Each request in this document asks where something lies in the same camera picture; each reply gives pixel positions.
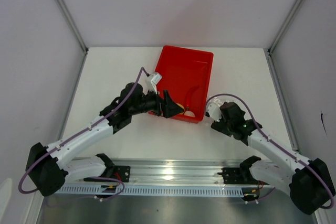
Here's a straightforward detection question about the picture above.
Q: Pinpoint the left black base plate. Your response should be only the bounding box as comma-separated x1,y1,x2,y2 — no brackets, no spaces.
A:
83,165,131,183

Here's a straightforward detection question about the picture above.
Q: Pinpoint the left aluminium frame post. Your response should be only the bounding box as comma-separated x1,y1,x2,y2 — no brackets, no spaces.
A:
39,0,89,54

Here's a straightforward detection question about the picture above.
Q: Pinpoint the aluminium frame post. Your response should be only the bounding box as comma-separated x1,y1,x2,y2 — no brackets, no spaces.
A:
39,0,89,54
267,0,322,54

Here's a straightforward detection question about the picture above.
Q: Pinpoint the red chili pepper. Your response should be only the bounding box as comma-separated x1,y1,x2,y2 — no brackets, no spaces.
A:
185,85,200,111

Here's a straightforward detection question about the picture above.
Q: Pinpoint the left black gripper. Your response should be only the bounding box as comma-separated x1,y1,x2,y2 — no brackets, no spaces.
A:
130,87,184,119

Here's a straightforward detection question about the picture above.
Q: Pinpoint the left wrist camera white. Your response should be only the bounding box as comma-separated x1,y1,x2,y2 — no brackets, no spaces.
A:
145,72,162,94

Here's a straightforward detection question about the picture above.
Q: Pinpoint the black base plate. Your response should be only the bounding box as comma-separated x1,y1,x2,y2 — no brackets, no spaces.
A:
217,167,258,185
83,165,131,183

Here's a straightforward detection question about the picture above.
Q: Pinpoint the slotted cable duct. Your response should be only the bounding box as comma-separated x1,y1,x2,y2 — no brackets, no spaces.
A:
56,184,257,198

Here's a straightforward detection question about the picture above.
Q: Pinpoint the right aluminium frame post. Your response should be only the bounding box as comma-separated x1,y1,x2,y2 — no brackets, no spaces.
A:
267,0,322,54

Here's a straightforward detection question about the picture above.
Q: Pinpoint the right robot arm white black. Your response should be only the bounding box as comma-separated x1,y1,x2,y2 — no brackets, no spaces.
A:
205,102,335,215

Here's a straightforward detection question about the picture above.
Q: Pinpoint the aluminium mounting rail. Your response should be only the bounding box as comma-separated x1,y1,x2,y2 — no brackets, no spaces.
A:
36,157,289,186

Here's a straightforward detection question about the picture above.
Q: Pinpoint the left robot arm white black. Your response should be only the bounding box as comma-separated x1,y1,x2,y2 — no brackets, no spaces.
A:
24,83,183,197

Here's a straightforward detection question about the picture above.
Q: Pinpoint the red plastic tray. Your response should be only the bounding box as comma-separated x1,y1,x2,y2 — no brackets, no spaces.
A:
155,45,214,124

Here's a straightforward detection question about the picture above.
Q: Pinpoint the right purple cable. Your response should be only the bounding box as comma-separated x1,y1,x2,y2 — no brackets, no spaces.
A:
206,93,336,209

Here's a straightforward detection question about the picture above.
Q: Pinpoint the yellow bell pepper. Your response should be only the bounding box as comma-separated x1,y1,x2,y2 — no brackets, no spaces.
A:
177,103,185,115

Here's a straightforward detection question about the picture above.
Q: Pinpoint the pale egg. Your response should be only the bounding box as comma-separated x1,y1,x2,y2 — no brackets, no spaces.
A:
184,111,195,118

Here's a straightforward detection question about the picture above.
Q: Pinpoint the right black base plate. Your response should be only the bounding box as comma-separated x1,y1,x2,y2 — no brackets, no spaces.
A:
217,167,258,185

